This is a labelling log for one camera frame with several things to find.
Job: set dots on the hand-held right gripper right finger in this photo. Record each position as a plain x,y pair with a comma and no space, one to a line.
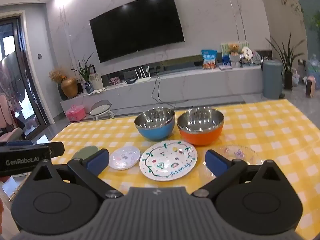
216,162

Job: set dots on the green round plate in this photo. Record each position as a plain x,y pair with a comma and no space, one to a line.
83,152

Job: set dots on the small pink white stool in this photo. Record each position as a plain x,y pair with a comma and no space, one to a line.
310,87

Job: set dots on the tall potted grass plant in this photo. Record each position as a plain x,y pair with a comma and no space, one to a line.
288,80

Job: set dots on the green plant in blue vase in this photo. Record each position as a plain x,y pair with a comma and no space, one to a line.
88,86

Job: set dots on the blue snack bag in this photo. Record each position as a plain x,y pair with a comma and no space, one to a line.
209,60

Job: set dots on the pink chair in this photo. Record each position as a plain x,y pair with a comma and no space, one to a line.
11,135

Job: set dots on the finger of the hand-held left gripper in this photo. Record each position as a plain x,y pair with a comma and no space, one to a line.
56,149
18,143

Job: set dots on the gold vase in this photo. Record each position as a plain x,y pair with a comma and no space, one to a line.
69,87

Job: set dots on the pink photo card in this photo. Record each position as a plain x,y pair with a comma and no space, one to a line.
115,81

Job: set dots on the black framed glass door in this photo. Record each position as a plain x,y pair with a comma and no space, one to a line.
15,67

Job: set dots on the brown teddy bear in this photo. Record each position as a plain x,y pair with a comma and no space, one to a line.
234,48

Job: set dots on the dried flowers in dark vase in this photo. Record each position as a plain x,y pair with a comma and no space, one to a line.
58,75

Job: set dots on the white printed bag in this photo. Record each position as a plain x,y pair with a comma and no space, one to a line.
96,81

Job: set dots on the blue steel bowl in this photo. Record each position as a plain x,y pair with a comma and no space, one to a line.
155,132

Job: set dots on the grey-blue trash can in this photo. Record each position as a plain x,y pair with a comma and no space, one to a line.
273,80

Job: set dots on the grey teddy stand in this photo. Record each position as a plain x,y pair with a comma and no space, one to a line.
235,61

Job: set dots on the small blue packet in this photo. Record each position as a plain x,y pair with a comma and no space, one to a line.
225,59

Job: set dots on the small white patterned plate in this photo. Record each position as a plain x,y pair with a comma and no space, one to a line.
125,157

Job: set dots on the large white drawn plate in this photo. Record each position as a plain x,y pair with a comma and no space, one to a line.
167,162

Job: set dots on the pink storage box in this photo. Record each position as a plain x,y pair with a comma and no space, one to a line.
75,113

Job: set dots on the white router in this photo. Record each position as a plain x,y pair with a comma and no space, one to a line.
142,79

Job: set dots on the yellow checked tablecloth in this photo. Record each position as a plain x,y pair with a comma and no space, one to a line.
275,130

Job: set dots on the loose papers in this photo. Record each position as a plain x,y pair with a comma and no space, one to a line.
97,90

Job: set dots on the grey marble television cabinet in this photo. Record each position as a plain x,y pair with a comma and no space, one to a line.
200,85

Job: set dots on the green gift box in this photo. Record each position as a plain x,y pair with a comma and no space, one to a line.
225,47

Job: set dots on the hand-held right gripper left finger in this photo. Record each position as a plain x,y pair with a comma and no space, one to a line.
98,160

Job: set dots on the black wall television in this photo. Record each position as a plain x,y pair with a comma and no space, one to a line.
137,25

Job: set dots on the grey wheeled stool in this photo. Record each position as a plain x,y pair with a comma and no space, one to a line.
100,110

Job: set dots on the orange steel bowl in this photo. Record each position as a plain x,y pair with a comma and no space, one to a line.
200,137

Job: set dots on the black set-top box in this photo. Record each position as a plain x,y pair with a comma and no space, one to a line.
131,80

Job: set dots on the clear glass plate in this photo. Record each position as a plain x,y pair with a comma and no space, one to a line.
240,152

